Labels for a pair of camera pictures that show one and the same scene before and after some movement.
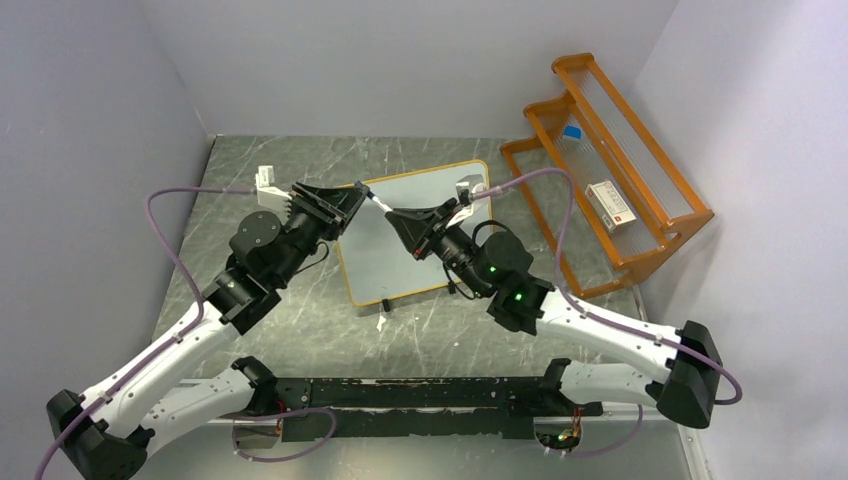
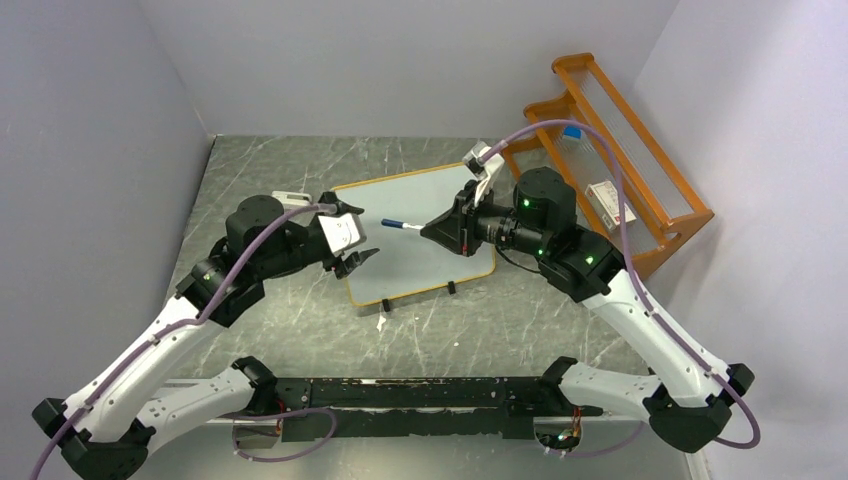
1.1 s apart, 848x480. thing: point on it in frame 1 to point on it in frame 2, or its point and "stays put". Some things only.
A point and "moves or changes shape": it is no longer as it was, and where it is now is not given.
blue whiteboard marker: x=373 y=197 moves or changes shape
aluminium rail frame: x=254 y=449 stays put
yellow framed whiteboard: x=378 y=259 stays put
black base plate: x=332 y=409 stays put
